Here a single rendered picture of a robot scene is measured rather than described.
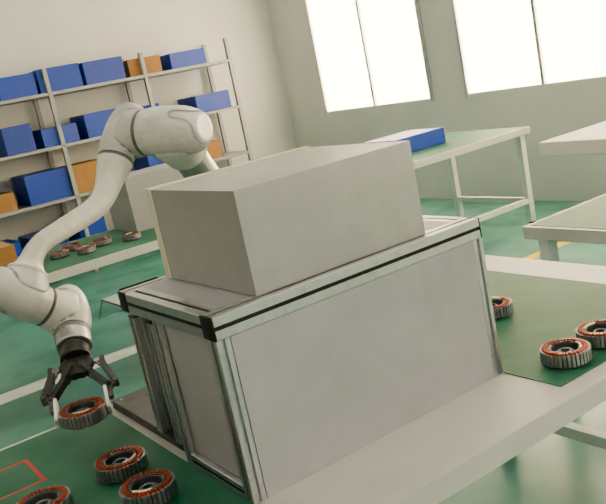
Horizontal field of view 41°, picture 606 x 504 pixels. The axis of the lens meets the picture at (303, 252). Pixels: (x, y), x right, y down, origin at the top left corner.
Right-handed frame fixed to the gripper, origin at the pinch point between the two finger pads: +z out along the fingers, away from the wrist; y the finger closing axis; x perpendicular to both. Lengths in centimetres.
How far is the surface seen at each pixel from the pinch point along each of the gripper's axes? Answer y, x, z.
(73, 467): 4.5, -4.8, 11.0
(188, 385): -24.4, 21.8, 19.8
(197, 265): -32.2, 37.1, 2.4
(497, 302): -112, -15, -11
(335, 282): -56, 40, 20
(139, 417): -11.4, -10.1, -2.0
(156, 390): -17.4, 5.5, 4.7
